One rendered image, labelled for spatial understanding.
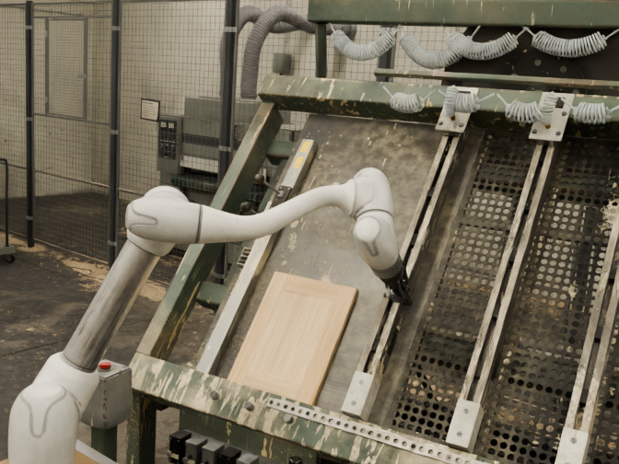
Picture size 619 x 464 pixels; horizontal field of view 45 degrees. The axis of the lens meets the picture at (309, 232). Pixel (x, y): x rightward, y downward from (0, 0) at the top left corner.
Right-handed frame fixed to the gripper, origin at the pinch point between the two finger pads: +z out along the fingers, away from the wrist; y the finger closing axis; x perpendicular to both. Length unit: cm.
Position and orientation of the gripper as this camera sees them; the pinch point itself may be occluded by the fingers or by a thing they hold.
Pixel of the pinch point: (404, 298)
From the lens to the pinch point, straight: 225.4
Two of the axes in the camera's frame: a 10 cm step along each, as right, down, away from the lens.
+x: -8.7, -1.5, 4.7
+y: 3.6, -8.4, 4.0
